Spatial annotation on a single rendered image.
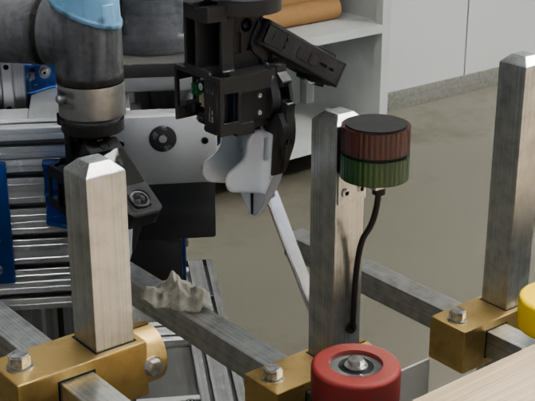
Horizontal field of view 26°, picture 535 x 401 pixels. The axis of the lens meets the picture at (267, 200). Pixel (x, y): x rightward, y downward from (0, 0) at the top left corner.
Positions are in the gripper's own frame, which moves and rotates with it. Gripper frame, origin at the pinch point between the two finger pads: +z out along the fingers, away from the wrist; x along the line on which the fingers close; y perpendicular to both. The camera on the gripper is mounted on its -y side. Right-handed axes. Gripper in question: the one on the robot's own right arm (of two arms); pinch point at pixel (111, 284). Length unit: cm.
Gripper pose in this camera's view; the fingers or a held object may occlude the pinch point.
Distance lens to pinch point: 138.0
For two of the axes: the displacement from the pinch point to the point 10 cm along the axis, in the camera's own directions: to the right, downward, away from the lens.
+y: -6.2, -2.9, 7.3
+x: -7.8, 2.3, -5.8
